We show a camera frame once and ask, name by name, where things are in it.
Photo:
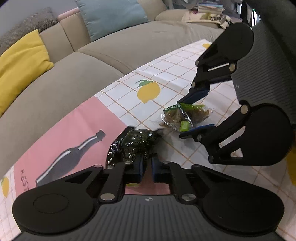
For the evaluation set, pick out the orange cardboard box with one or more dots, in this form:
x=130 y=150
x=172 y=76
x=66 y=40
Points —
x=291 y=165

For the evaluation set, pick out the beige sofa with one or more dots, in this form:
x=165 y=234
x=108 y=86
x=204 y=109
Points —
x=83 y=67

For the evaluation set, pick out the pink white patterned tablecloth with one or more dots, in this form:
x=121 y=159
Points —
x=137 y=99

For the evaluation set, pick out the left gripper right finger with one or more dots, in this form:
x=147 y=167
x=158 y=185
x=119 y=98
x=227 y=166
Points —
x=231 y=205

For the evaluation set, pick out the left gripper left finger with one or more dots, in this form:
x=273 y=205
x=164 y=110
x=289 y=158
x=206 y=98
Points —
x=66 y=204

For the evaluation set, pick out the stack of magazines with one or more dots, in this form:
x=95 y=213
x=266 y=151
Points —
x=206 y=12

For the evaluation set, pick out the green label clear snack bag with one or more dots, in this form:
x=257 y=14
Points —
x=183 y=117

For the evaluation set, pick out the yellow cushion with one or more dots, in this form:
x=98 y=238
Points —
x=22 y=64

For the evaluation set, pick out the grey textured cushion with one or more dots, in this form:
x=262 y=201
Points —
x=40 y=20

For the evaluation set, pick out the light blue cushion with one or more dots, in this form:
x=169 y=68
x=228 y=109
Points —
x=106 y=17

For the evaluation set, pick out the dark green seaweed packet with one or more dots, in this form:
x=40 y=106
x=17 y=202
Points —
x=132 y=143

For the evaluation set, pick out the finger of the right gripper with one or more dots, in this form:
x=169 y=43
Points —
x=219 y=61
x=251 y=136

